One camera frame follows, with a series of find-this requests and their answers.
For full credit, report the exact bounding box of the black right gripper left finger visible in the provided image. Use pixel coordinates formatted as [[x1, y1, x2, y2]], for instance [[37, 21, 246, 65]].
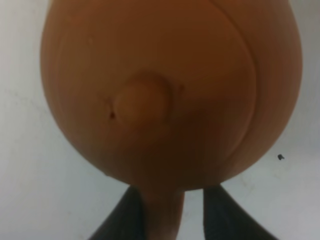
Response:
[[89, 186, 147, 240]]

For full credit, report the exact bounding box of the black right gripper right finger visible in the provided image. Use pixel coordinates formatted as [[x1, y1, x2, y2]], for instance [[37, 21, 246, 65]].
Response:
[[203, 185, 273, 240]]

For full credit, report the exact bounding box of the brown clay teapot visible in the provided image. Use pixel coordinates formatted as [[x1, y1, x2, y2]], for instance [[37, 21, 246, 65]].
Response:
[[40, 0, 303, 240]]

